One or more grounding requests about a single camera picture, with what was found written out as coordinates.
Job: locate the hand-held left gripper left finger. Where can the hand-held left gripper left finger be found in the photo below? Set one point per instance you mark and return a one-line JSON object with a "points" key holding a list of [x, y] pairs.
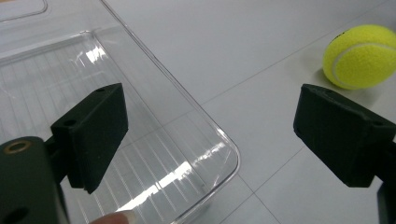
{"points": [[90, 133]]}

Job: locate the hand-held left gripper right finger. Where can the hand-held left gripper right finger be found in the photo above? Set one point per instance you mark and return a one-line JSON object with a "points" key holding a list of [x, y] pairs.
{"points": [[339, 137]]}

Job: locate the yellow tennis ball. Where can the yellow tennis ball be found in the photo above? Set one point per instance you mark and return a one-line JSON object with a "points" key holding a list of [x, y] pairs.
{"points": [[361, 57]]}

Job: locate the clear plastic container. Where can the clear plastic container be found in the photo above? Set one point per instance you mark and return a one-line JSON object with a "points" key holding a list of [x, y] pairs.
{"points": [[174, 140]]}

